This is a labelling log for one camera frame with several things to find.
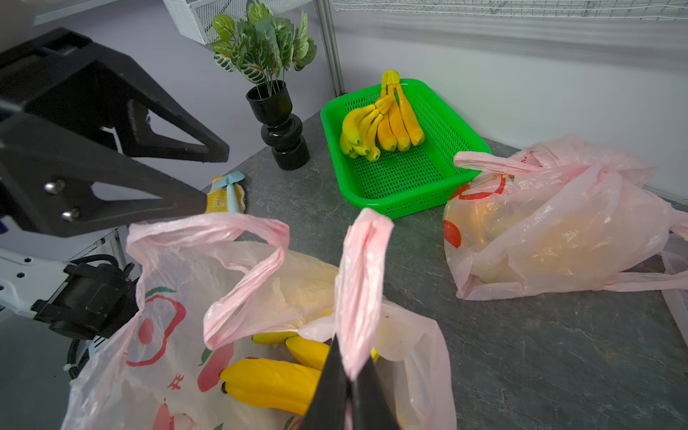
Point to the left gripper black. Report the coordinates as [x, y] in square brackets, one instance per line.
[73, 113]

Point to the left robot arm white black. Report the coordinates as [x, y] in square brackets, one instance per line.
[84, 298]

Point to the printed pink plastic bag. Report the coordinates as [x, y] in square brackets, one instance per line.
[221, 287]
[560, 216]

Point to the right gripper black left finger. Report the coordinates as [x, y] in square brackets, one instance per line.
[328, 407]

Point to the white wire shelf back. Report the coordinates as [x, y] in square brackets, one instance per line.
[646, 10]

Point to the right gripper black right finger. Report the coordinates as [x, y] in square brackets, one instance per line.
[370, 410]

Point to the yellow banana bunch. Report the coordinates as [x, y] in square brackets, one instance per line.
[282, 385]
[388, 125]

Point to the green potted plant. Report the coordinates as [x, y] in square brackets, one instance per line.
[262, 46]

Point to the yellow white work glove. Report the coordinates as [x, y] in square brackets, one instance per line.
[223, 196]

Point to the white wire basket left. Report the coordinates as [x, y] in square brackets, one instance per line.
[193, 19]

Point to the green plastic basket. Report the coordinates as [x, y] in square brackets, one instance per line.
[403, 183]

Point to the plain pink plastic bag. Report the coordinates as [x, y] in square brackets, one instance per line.
[674, 259]

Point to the black plant vase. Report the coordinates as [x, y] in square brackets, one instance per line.
[281, 130]

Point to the yellow banana bunch in basket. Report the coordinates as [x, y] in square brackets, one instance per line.
[388, 125]

